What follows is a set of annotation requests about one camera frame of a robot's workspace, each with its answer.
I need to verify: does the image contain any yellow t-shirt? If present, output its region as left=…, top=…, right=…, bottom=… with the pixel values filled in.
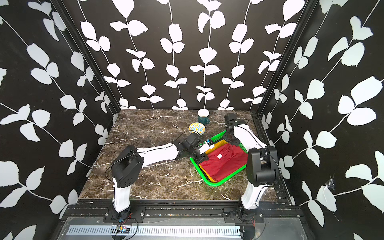
left=199, top=140, right=227, bottom=183

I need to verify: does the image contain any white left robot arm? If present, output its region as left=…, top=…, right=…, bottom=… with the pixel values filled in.
left=109, top=131, right=211, bottom=223

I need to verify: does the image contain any small electronics board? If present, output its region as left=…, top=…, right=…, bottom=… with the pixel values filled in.
left=114, top=226, right=131, bottom=235

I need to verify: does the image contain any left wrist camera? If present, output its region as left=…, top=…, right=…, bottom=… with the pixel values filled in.
left=199, top=139, right=215, bottom=154

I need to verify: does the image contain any white perforated cable tray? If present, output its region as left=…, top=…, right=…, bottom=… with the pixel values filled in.
left=66, top=225, right=241, bottom=238

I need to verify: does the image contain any patterned ceramic bowl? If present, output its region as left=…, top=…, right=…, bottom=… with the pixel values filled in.
left=189, top=122, right=206, bottom=136

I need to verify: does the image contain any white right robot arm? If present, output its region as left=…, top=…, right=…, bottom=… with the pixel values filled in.
left=224, top=113, right=279, bottom=222

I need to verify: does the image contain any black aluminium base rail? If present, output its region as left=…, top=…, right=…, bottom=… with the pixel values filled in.
left=62, top=199, right=305, bottom=225

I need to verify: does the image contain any red t-shirt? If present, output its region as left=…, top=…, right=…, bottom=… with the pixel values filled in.
left=199, top=144, right=248, bottom=183

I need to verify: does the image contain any green plastic laundry basket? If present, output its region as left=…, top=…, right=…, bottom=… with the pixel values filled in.
left=190, top=131, right=248, bottom=187

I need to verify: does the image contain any green mug white inside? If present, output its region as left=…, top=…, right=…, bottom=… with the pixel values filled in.
left=197, top=109, right=210, bottom=126

